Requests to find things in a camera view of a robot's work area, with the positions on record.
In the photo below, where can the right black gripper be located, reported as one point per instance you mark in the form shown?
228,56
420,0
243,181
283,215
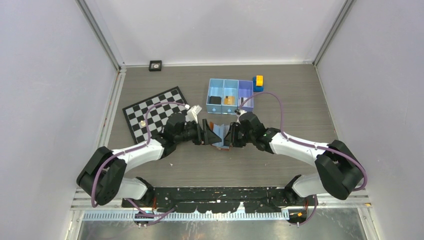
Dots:
229,140

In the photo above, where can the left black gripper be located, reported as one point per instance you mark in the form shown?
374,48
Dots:
209,137

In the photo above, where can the brown leather card holder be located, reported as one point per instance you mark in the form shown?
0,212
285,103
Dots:
221,131

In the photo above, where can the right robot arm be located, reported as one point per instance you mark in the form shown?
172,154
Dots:
338,171

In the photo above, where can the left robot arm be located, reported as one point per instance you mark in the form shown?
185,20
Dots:
103,176

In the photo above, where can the orange card in bin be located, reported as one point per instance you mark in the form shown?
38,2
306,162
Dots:
229,100

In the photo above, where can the light blue left bin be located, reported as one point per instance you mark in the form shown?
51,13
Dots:
215,88

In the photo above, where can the light blue bin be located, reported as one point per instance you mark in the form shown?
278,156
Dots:
230,87
215,88

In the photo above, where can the purple right bin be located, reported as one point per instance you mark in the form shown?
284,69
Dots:
245,90

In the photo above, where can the light blue middle bin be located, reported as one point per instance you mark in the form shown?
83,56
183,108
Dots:
230,87

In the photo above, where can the blue yellow toy block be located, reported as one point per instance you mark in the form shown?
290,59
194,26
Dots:
258,83

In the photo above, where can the black white chessboard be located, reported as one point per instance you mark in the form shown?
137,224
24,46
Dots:
155,111

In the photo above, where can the small black square box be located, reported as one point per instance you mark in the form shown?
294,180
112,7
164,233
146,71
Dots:
155,65

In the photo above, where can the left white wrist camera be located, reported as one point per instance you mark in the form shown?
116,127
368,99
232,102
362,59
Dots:
192,113

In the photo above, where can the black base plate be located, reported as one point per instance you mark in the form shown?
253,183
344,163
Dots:
219,200

